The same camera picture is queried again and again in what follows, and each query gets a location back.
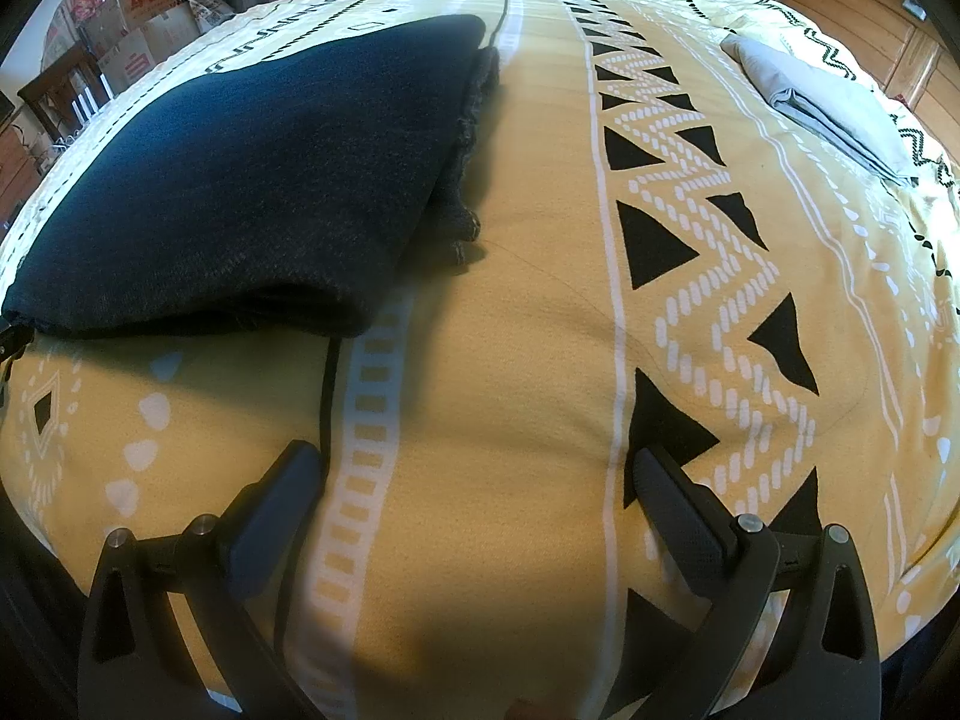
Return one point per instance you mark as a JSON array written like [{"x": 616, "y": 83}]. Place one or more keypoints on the white router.
[{"x": 86, "y": 105}]

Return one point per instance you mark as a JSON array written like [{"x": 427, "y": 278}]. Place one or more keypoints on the yellow patterned bed sheet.
[{"x": 510, "y": 315}]

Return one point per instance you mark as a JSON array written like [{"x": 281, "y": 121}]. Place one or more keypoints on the cardboard boxes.
[{"x": 127, "y": 52}]

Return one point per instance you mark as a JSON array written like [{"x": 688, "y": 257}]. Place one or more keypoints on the dark wooden chair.
[{"x": 52, "y": 82}]

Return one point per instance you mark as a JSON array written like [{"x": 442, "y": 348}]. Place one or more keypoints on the folded grey cloth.
[{"x": 817, "y": 101}]

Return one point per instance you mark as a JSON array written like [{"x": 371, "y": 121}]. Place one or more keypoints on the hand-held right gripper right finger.
[{"x": 675, "y": 517}]

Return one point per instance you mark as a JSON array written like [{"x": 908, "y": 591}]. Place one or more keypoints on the wooden dresser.
[{"x": 15, "y": 161}]

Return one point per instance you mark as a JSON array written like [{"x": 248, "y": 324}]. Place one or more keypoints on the white printed plastic bag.
[{"x": 210, "y": 4}]

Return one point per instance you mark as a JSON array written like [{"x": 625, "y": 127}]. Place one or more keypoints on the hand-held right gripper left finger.
[{"x": 277, "y": 510}]

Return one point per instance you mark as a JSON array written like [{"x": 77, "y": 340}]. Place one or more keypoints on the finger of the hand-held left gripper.
[{"x": 7, "y": 341}]

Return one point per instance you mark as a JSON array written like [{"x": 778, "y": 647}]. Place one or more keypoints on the dark blue denim pants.
[{"x": 262, "y": 165}]

